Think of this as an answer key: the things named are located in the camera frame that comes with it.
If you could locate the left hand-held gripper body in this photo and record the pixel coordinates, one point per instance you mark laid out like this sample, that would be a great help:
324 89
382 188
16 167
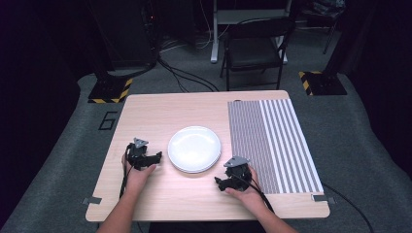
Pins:
137 154

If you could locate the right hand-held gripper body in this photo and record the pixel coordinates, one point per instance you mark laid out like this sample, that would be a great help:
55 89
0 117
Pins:
238 174

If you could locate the person's left hand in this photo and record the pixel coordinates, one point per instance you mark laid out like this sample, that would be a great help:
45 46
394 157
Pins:
137 178

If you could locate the person's right hand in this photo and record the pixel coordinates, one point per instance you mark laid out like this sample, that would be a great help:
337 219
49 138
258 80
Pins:
251 195

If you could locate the white plate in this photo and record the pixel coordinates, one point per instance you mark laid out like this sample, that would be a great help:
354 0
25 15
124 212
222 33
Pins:
207 169
193 147

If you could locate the person's dark clothing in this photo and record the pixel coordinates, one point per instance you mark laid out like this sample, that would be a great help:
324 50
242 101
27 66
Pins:
207 227

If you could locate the grey white striped mat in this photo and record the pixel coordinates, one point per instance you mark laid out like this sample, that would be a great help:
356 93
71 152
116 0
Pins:
272 145

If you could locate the grey tape piece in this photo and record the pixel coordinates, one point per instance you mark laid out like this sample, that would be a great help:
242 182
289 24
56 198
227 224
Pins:
92 200
323 198

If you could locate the black stand base striped tape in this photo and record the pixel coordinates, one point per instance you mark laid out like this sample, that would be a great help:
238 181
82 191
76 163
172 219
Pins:
322 83
110 90

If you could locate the black cabinet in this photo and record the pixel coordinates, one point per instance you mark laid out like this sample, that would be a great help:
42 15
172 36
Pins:
126 32

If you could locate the black folding chair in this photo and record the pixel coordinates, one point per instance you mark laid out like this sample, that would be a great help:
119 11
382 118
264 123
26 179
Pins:
256 48

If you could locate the white desk frame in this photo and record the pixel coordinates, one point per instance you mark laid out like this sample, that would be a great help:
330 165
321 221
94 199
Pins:
239 15

